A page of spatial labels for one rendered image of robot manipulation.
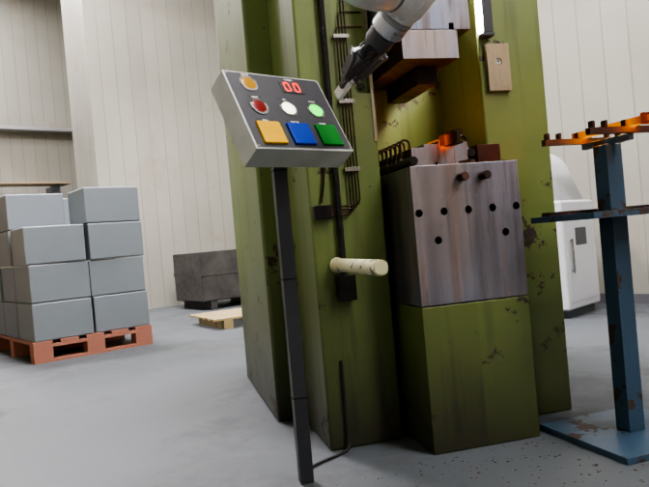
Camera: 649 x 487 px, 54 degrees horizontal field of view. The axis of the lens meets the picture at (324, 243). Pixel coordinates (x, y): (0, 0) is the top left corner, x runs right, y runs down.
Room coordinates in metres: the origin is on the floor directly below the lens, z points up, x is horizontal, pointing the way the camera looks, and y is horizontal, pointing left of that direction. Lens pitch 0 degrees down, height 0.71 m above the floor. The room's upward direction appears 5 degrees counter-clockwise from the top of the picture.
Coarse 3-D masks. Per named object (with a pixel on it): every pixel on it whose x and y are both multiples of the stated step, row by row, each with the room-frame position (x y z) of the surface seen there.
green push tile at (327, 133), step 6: (318, 126) 1.85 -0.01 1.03; (324, 126) 1.86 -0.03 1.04; (330, 126) 1.88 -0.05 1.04; (318, 132) 1.84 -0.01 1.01; (324, 132) 1.85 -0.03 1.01; (330, 132) 1.86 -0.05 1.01; (336, 132) 1.88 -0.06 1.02; (324, 138) 1.83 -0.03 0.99; (330, 138) 1.84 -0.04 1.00; (336, 138) 1.86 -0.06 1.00; (324, 144) 1.82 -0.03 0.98; (330, 144) 1.83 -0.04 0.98; (336, 144) 1.85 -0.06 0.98; (342, 144) 1.86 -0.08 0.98
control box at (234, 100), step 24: (240, 72) 1.81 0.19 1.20; (216, 96) 1.80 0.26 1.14; (240, 96) 1.75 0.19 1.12; (264, 96) 1.81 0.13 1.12; (288, 96) 1.87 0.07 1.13; (312, 96) 1.93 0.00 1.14; (240, 120) 1.72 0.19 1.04; (264, 120) 1.75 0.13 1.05; (288, 120) 1.80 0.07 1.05; (312, 120) 1.86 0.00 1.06; (336, 120) 1.92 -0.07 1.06; (240, 144) 1.73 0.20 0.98; (264, 144) 1.69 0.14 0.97; (288, 144) 1.74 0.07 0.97
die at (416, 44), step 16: (416, 32) 2.10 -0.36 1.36; (432, 32) 2.12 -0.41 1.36; (448, 32) 2.13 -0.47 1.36; (400, 48) 2.11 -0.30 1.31; (416, 48) 2.10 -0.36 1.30; (432, 48) 2.12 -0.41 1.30; (448, 48) 2.13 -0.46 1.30; (384, 64) 2.25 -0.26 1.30; (400, 64) 2.15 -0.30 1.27; (416, 64) 2.17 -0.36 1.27; (432, 64) 2.19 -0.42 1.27; (448, 64) 2.21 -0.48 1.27; (384, 80) 2.36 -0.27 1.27
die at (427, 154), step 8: (424, 144) 2.10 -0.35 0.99; (432, 144) 2.11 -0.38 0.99; (464, 144) 2.14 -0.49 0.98; (408, 152) 2.12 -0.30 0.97; (416, 152) 2.09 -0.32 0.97; (424, 152) 2.10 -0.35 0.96; (432, 152) 2.11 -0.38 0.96; (440, 152) 2.12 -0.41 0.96; (448, 152) 2.12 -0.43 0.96; (456, 152) 2.13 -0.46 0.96; (464, 152) 2.14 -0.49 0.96; (384, 160) 2.33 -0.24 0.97; (424, 160) 2.10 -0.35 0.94; (432, 160) 2.11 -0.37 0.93; (440, 160) 2.11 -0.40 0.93; (448, 160) 2.12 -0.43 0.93; (456, 160) 2.13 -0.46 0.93
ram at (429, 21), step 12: (444, 0) 2.13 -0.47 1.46; (456, 0) 2.14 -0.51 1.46; (372, 12) 2.19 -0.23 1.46; (432, 12) 2.12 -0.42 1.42; (444, 12) 2.13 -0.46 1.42; (456, 12) 2.14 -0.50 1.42; (372, 24) 2.20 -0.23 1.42; (420, 24) 2.11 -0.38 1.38; (432, 24) 2.12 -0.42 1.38; (444, 24) 2.13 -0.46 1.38; (456, 24) 2.14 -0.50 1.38; (468, 24) 2.15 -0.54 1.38
